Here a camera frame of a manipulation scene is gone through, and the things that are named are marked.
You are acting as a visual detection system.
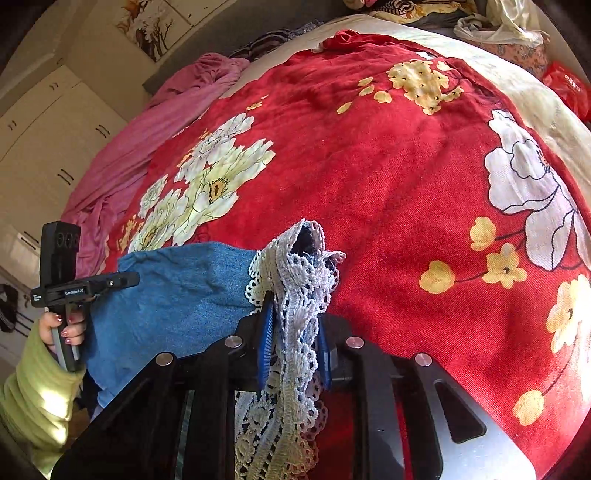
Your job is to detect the blue denim pants lace hem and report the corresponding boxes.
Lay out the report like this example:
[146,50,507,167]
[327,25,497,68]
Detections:
[84,220,345,479]

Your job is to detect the yellow-green sleeve forearm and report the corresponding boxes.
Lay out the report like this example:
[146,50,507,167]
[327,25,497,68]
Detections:
[1,323,85,479]

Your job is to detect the left hand red nails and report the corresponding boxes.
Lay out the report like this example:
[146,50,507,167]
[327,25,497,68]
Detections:
[38,309,87,350]

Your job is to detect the cream wardrobe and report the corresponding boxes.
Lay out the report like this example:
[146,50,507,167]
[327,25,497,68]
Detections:
[0,66,126,290]

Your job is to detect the red floral bedspread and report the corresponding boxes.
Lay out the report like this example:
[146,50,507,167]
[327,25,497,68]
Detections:
[105,31,590,476]

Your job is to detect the pink blanket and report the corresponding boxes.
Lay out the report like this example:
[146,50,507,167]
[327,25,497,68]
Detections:
[61,53,249,277]

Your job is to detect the striped dark pillow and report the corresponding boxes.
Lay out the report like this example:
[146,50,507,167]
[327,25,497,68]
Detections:
[229,20,324,63]

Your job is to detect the grey headboard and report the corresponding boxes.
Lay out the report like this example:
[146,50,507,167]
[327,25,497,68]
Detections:
[142,0,349,95]

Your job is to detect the red plastic bag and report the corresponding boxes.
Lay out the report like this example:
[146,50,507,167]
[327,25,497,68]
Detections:
[542,61,591,122]

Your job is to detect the pile of folded clothes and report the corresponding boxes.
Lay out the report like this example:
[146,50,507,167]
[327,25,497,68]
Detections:
[344,0,550,79]

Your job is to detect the tree painting wall art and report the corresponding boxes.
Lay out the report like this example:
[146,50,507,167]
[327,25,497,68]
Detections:
[113,0,225,63]

